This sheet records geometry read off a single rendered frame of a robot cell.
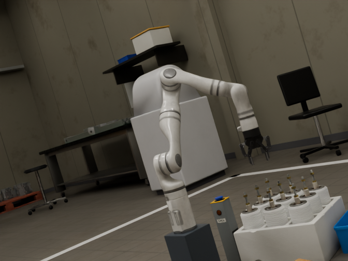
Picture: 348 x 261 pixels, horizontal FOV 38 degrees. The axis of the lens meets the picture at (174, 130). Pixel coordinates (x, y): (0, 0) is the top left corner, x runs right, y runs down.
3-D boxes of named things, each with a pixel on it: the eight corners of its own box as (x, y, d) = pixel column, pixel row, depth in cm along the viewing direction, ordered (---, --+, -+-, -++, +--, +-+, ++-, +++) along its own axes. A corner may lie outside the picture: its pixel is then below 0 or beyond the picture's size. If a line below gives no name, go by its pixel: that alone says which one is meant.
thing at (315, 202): (332, 233, 223) (320, 194, 222) (310, 240, 223) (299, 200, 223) (327, 228, 232) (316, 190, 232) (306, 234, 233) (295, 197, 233)
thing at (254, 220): (259, 254, 226) (247, 215, 225) (246, 251, 234) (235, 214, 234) (275, 245, 230) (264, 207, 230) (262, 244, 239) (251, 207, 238)
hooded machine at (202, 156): (199, 176, 601) (167, 70, 598) (234, 172, 552) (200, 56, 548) (150, 197, 557) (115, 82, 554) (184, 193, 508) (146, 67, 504)
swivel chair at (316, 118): (365, 143, 480) (340, 55, 478) (333, 159, 446) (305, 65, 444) (318, 150, 523) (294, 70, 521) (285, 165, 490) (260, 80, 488)
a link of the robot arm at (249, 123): (256, 126, 232) (252, 113, 231) (262, 126, 220) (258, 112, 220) (237, 131, 231) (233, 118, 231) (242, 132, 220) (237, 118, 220)
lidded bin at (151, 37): (174, 43, 688) (169, 25, 687) (154, 46, 665) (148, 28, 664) (155, 52, 722) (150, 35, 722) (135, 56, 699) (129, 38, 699)
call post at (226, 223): (241, 264, 241) (222, 201, 240) (228, 265, 245) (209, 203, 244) (247, 258, 247) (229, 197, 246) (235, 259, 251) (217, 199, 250)
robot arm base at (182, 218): (185, 233, 203) (173, 192, 203) (171, 233, 210) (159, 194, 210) (201, 225, 209) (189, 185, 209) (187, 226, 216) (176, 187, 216)
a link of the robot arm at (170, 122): (174, 109, 215) (155, 114, 219) (173, 165, 201) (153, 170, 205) (185, 119, 222) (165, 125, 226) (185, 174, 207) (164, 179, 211)
